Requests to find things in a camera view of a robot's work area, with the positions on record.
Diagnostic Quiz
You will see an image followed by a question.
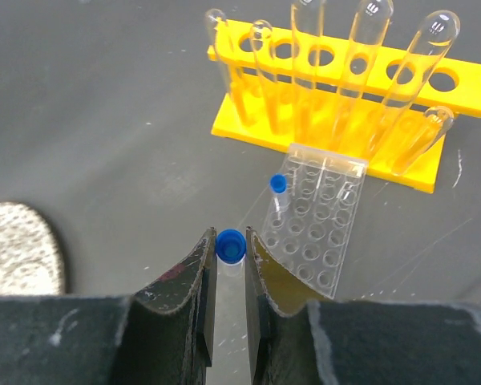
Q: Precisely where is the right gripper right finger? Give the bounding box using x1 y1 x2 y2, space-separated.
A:
245 229 481 384

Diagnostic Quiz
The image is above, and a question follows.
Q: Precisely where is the speckled ceramic plate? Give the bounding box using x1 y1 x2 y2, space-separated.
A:
0 201 67 296

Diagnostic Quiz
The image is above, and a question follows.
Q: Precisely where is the yellow test tube rack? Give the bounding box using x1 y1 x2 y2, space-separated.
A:
206 18 481 194

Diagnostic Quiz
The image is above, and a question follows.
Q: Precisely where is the long glass tube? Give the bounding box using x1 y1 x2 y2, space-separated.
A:
337 0 394 100
390 106 455 175
363 10 461 160
249 19 282 135

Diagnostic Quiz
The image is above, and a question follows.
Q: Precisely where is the short tube blue cap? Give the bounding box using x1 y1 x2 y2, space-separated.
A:
215 229 247 279
269 173 289 212

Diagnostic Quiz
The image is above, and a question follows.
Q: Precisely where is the clear acrylic tube rack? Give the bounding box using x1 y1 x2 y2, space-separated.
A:
261 144 368 298

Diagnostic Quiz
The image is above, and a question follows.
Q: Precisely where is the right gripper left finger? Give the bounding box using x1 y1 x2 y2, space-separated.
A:
0 228 217 384

